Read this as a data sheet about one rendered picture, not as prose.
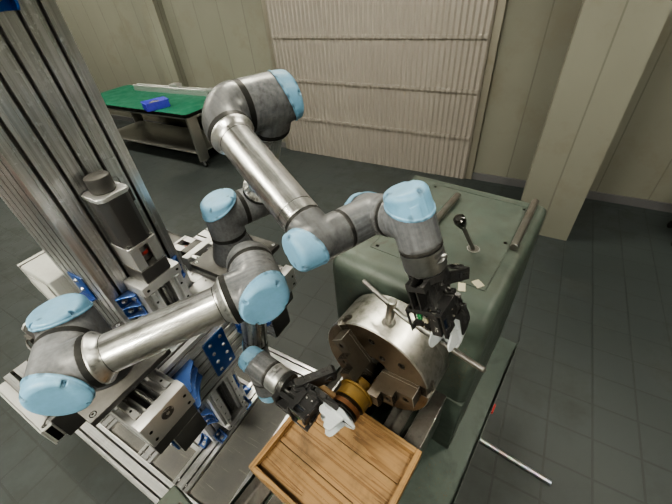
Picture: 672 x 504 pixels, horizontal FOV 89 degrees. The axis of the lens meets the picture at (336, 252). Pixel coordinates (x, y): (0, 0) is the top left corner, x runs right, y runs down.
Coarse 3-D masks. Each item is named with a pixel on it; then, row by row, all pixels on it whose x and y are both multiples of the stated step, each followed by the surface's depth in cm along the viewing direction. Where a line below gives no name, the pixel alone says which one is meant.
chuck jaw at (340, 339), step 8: (344, 320) 91; (344, 328) 90; (336, 336) 89; (344, 336) 86; (352, 336) 88; (336, 344) 88; (344, 344) 86; (352, 344) 87; (360, 344) 89; (344, 352) 88; (352, 352) 87; (360, 352) 88; (344, 360) 86; (352, 360) 86; (360, 360) 87; (368, 360) 89; (344, 368) 88; (352, 368) 86; (360, 368) 87; (344, 376) 87; (352, 376) 85
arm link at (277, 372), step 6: (276, 366) 90; (282, 366) 91; (270, 372) 89; (276, 372) 89; (282, 372) 89; (288, 372) 90; (270, 378) 88; (276, 378) 88; (264, 384) 89; (270, 384) 88; (276, 384) 87; (270, 390) 88
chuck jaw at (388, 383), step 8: (384, 376) 87; (392, 376) 86; (376, 384) 85; (384, 384) 85; (392, 384) 84; (400, 384) 84; (408, 384) 84; (416, 384) 83; (368, 392) 84; (376, 392) 83; (384, 392) 83; (392, 392) 83; (400, 392) 82; (408, 392) 82; (416, 392) 81; (424, 392) 83; (376, 400) 83; (384, 400) 85; (392, 400) 82; (400, 400) 84; (408, 400) 82; (416, 400) 82
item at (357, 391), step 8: (360, 376) 87; (344, 384) 85; (352, 384) 84; (360, 384) 85; (368, 384) 86; (336, 392) 86; (344, 392) 83; (352, 392) 83; (360, 392) 83; (336, 400) 82; (344, 400) 82; (352, 400) 82; (360, 400) 82; (368, 400) 84; (344, 408) 81; (352, 408) 81; (360, 408) 82; (352, 416) 80
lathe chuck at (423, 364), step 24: (360, 312) 88; (384, 312) 86; (360, 336) 87; (384, 336) 81; (408, 336) 82; (384, 360) 86; (408, 360) 79; (432, 360) 83; (432, 384) 85; (408, 408) 92
